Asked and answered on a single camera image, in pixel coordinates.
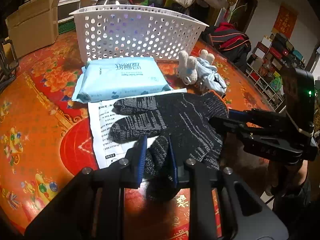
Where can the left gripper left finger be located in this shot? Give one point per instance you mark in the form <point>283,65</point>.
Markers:
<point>91,205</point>

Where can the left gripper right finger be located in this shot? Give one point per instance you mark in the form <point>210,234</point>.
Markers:
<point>221,205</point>

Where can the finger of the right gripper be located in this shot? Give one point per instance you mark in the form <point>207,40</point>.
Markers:
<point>265,119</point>
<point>262,143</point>

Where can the black knit glove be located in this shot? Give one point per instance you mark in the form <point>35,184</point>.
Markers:
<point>181,118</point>

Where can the light blue wet wipes pack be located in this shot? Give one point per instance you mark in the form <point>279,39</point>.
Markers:
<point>120,77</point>

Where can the white perforated plastic basket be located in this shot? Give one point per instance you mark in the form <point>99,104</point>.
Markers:
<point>110,31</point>

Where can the white cubby shelf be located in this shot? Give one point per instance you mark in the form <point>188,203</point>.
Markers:
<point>266,66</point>

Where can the red black striped jacket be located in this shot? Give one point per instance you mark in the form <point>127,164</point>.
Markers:
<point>231,43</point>

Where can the white plush bunny toy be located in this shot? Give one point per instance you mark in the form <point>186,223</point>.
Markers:
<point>186,69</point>

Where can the black phone stand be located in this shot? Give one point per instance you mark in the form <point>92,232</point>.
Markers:
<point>9,64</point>

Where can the brown cardboard box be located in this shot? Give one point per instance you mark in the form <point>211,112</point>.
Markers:
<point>33,26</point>

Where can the red wall banner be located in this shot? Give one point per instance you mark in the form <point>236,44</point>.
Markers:
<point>285,21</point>

